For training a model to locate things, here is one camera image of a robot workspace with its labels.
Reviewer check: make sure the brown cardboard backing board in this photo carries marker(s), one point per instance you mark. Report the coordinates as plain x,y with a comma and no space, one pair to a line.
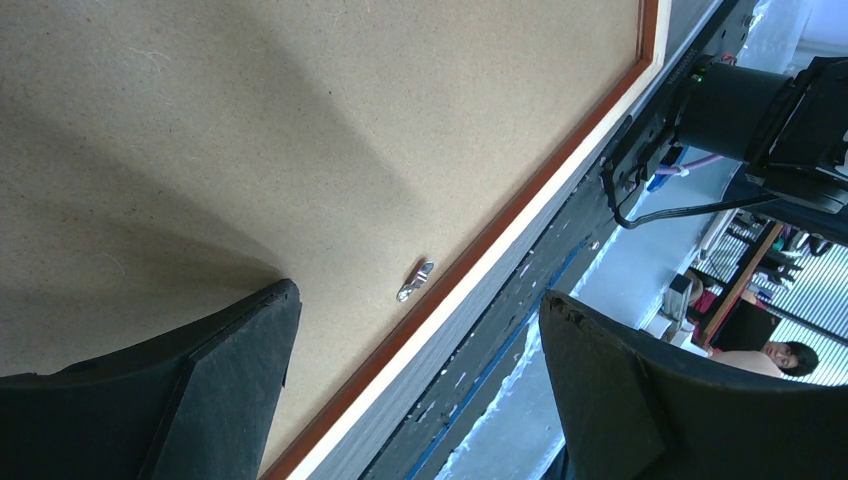
162,159

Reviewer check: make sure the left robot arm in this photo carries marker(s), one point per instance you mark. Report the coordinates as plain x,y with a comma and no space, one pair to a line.
790,130

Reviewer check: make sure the orange wooden picture frame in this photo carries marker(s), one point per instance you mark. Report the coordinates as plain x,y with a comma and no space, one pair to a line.
367,408

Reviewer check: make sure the person with black hair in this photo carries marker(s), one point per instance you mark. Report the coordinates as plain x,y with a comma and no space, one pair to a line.
774,359

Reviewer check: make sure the silver frame turn clip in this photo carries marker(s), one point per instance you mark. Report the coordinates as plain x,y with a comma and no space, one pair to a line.
415,281

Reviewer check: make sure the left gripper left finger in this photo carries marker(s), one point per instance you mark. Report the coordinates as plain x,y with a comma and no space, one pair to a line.
196,402

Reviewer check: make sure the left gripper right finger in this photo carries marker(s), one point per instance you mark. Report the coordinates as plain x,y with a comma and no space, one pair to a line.
634,407

